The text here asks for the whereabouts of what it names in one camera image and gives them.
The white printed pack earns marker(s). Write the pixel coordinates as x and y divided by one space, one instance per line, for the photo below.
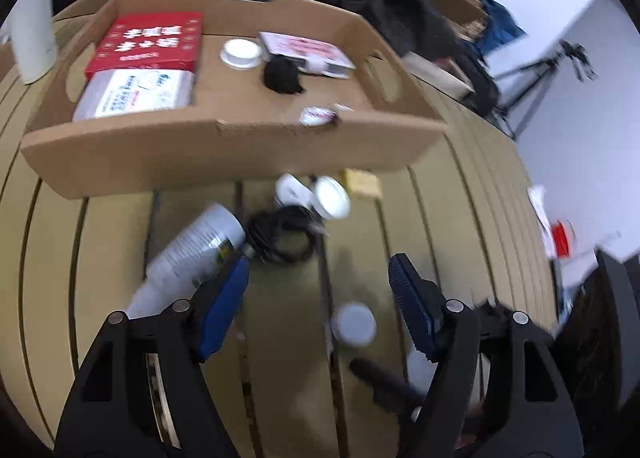
135 94

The red printed box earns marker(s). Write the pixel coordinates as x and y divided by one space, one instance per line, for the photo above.
145 46

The pink and white box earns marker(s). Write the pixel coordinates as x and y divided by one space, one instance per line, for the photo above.
305 47

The blue bag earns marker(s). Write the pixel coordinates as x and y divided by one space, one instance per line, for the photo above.
502 21

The brown cardboard box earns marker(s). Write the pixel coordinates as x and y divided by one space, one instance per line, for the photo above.
457 1

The small red white packet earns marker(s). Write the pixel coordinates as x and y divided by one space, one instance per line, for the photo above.
317 116

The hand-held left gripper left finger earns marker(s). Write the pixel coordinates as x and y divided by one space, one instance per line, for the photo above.
225 308

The silver spray can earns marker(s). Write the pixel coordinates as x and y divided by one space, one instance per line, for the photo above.
195 248

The small black pouch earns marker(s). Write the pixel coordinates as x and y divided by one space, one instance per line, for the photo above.
282 76

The yellow sticky note pad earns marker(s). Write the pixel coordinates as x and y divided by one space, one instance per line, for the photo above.
362 183

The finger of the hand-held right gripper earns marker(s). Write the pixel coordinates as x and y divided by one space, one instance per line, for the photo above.
385 384

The black tripod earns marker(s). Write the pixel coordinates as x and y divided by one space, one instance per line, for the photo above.
540 76

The black backpack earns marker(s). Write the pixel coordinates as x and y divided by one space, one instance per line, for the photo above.
477 78

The printed paper sheets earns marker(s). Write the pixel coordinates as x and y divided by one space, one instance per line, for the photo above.
547 218

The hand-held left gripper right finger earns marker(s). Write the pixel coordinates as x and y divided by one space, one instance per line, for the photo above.
412 303

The white tube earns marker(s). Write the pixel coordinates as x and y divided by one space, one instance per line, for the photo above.
421 369

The cardboard tray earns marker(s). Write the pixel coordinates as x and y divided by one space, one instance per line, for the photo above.
200 158

